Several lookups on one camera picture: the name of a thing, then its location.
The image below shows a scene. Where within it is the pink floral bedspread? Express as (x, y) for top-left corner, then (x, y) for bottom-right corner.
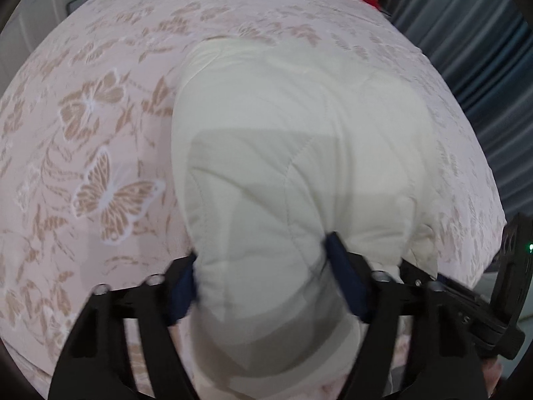
(0, 0), (508, 400)

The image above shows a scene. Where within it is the grey-blue curtain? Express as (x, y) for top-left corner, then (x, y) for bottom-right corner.
(381, 0), (533, 223)

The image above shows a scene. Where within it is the white wardrobe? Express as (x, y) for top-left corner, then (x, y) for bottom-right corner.
(0, 0), (72, 88)

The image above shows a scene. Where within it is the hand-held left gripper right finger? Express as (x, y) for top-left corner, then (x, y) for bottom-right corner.
(322, 231), (489, 400)

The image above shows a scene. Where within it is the person's right hand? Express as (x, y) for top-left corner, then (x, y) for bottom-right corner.
(482, 359), (508, 400)

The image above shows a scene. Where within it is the cream quilted jacket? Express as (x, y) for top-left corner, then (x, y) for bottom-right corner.
(170, 35), (443, 389)

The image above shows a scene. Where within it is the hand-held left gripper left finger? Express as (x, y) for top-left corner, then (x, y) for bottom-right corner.
(48, 253), (201, 400)

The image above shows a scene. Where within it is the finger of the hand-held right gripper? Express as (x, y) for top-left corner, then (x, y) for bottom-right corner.
(397, 257), (448, 286)

